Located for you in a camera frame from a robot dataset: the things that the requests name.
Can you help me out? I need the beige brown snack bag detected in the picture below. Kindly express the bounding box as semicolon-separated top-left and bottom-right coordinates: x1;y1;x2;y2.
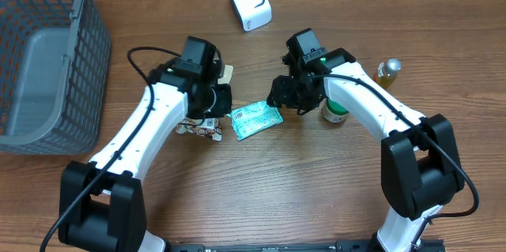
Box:
175;64;235;141

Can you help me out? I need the green lidded white jar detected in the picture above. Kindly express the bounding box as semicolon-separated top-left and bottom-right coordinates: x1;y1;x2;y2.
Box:
322;99;349;123

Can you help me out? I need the teal wipes packet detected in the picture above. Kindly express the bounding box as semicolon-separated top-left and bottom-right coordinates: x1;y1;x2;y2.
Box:
228;100;283;141

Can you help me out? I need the yellow dish soap bottle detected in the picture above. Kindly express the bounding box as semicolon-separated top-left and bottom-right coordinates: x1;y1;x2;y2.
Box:
373;58;402;89

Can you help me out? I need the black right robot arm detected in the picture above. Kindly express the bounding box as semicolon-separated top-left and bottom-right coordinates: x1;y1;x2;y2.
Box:
267;28;464;251

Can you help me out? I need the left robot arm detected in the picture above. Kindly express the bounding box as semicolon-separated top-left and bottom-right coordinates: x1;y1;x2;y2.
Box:
40;36;232;252

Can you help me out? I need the white barcode scanner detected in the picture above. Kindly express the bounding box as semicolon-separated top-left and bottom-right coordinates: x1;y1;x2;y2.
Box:
231;0;272;32

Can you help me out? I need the grey plastic mesh basket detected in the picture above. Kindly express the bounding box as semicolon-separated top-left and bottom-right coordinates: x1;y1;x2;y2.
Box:
1;0;111;155

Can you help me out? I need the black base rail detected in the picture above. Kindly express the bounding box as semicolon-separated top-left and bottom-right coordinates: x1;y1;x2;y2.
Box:
157;238;447;252

